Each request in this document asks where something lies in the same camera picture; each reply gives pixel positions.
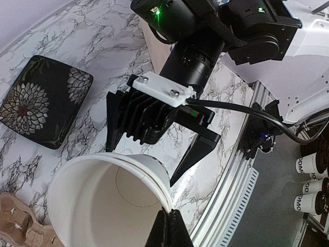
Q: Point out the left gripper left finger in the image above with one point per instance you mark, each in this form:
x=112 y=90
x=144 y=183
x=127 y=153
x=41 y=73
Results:
x=161 y=232

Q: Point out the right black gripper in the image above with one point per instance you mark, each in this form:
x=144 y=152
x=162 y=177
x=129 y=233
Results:
x=146 y=119

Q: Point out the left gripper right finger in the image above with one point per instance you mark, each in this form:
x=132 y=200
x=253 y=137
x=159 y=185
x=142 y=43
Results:
x=179 y=233

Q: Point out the white paper cup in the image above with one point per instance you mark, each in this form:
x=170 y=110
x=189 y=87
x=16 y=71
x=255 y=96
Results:
x=108 y=199

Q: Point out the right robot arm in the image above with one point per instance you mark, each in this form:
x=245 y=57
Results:
x=249 y=31

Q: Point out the blue checkered paper bag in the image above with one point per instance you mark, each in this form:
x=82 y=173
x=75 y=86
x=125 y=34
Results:
x=159 y=52

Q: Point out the black floral square plate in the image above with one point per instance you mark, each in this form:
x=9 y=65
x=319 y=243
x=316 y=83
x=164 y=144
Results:
x=44 y=100

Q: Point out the spare branded paper cups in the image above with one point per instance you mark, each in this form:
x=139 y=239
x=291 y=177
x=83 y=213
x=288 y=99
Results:
x=313 y=163

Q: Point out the brown cardboard cup carrier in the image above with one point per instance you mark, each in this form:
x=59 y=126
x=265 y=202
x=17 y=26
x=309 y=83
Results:
x=19 y=227

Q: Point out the aluminium front rail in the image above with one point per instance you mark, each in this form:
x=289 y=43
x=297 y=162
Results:
x=229 y=201

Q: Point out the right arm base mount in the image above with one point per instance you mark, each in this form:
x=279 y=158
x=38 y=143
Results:
x=260 y=134

